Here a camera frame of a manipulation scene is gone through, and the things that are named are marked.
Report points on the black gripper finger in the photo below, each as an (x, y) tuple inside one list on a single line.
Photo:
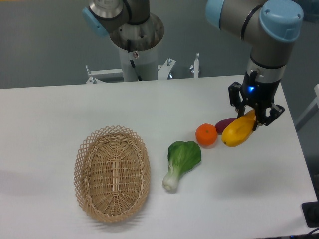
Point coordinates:
[(266, 113), (235, 93)]

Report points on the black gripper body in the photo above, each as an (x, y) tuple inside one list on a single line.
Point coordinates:
[(257, 92)]

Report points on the yellow mango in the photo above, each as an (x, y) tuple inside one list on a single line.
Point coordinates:
[(240, 130)]

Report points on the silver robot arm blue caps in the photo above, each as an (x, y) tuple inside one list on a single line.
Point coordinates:
[(271, 27)]

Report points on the purple sweet potato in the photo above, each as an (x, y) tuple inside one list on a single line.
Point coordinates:
[(223, 124)]

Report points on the orange tangerine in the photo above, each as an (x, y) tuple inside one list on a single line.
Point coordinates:
[(206, 134)]

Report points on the green bok choy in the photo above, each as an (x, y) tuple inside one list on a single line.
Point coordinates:
[(182, 157)]

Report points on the black device at edge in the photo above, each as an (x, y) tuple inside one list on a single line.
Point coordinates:
[(311, 213)]

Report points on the woven wicker basket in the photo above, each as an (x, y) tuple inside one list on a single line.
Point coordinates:
[(112, 174)]

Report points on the white frame at right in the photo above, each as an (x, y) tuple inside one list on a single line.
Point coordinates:
[(309, 111)]

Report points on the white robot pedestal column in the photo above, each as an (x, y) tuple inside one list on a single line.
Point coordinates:
[(139, 65)]

